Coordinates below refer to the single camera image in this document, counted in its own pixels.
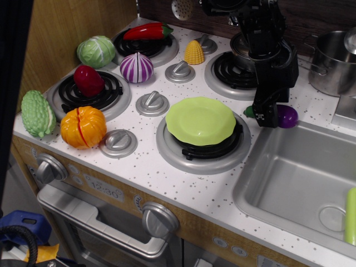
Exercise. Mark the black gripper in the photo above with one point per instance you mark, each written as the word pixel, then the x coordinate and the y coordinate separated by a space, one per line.
pixel 276 73

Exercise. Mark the purple toy eggplant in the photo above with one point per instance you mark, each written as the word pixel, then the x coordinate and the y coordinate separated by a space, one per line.
pixel 287 116

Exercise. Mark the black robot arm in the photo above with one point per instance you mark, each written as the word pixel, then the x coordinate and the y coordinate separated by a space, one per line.
pixel 261 22

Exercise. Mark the light green plastic plate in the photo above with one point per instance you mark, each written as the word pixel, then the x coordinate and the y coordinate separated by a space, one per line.
pixel 200 121

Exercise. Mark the front right stove burner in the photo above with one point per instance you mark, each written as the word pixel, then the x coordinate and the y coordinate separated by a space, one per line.
pixel 205 160

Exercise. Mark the grey plastic sink basin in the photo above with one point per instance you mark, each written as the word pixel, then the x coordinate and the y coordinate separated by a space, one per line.
pixel 297 179

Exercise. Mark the small steel lidded pot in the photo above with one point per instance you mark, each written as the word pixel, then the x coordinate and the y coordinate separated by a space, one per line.
pixel 240 50

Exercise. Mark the large steel pot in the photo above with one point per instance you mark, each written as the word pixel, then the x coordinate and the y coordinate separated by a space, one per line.
pixel 332 69

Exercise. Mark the grey faucet base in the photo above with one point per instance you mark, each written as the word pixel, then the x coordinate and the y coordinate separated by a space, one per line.
pixel 344 115

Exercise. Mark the silver top knob back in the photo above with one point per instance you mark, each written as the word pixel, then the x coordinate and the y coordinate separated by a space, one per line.
pixel 208 45

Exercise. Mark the silver knob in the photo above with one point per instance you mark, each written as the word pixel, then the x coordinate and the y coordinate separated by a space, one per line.
pixel 180 72
pixel 152 105
pixel 208 45
pixel 118 144

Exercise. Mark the yellow toy corn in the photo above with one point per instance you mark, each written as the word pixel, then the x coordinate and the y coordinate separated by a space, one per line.
pixel 194 54

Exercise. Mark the silver top knob rear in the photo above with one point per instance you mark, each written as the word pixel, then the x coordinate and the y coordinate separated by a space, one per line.
pixel 180 72

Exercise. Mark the silver top knob middle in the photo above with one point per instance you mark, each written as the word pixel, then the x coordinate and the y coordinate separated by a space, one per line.
pixel 152 105

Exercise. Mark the back left stove burner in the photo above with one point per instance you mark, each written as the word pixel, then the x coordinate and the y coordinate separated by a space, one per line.
pixel 160 51

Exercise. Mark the hanging silver strainer ladle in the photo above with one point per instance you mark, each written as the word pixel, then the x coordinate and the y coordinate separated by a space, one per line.
pixel 182 9

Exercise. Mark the light green item in sink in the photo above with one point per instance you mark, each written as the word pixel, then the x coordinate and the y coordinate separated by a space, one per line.
pixel 349 231

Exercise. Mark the red toy chili pepper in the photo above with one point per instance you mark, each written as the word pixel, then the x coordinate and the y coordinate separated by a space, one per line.
pixel 149 31

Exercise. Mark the purple striped toy onion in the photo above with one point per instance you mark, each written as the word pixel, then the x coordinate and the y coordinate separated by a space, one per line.
pixel 136 68

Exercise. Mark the silver top knob front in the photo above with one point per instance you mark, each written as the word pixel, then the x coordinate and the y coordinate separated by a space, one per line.
pixel 118 144

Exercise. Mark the right oven dial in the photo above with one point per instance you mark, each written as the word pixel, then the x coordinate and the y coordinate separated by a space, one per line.
pixel 158 221

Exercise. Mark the oven dial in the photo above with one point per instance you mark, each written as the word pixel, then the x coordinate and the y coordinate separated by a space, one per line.
pixel 49 169
pixel 158 221

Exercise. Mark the green toy cabbage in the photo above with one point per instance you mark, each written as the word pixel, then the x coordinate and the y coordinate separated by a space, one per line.
pixel 96 52

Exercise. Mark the dark red toy pepper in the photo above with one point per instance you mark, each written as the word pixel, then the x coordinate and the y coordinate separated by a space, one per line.
pixel 88 81

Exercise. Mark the orange toy pumpkin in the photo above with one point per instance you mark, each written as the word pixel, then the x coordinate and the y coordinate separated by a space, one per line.
pixel 83 127

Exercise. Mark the left oven dial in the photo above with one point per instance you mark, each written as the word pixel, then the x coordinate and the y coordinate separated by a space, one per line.
pixel 49 169

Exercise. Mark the green toy bitter melon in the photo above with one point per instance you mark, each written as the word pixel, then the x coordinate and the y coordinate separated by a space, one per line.
pixel 38 116

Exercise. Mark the blue object on floor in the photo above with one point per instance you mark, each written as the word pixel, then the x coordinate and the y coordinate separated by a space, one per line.
pixel 37 224

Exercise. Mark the yellow cloth on floor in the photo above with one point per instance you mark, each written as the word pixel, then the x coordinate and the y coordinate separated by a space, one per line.
pixel 46 253

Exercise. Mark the silver oven door handle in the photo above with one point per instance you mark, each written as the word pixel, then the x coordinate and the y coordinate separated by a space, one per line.
pixel 85 215

